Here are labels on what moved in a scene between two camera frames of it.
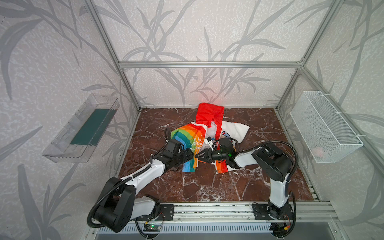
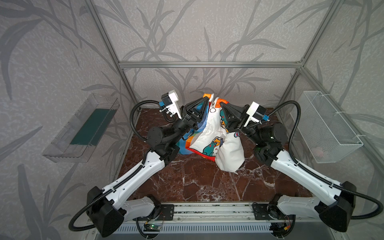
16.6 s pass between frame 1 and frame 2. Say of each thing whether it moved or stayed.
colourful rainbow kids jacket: moved
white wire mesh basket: stayed
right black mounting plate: stayed
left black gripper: moved
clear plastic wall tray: stayed
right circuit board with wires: stayed
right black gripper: moved
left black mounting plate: stayed
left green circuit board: stayed
